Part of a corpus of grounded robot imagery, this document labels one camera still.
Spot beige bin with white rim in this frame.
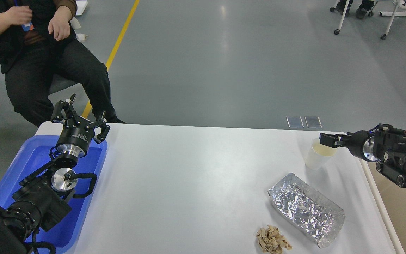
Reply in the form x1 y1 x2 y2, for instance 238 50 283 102
360 137 406 254

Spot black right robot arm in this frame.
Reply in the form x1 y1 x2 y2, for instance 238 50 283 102
319 124 406 188

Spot blue plastic tray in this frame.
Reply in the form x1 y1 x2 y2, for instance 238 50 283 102
0 135 107 254

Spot crumpled aluminium foil tray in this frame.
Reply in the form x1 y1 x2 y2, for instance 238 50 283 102
267 173 345 249

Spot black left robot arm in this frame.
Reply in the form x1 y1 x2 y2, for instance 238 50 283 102
0 94 110 254

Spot metal floor plate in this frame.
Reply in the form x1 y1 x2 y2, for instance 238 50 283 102
304 116 323 128
286 116 305 128

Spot right metal floor plate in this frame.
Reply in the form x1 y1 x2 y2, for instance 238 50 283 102
304 116 323 128

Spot white paper cup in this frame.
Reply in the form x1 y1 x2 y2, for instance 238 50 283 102
304 138 337 170

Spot blue lanyard with badge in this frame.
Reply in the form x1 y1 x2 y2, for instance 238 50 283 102
13 0 35 32

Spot person's right hand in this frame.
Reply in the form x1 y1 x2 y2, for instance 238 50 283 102
4 6 33 26

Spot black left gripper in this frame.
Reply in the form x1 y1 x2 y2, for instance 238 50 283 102
50 94 111 158

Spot left metal floor plate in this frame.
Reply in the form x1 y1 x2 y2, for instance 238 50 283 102
286 116 305 128

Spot distant person's feet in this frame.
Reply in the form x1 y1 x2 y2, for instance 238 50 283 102
335 0 375 19

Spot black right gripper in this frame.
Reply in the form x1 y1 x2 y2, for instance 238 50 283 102
319 130 374 160

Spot seated person in black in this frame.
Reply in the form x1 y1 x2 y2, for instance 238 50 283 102
0 0 122 127

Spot crumpled brown paper scrap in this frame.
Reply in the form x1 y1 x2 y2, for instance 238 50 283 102
255 225 293 254

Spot person's left hand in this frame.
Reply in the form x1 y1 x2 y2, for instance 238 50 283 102
48 5 73 41

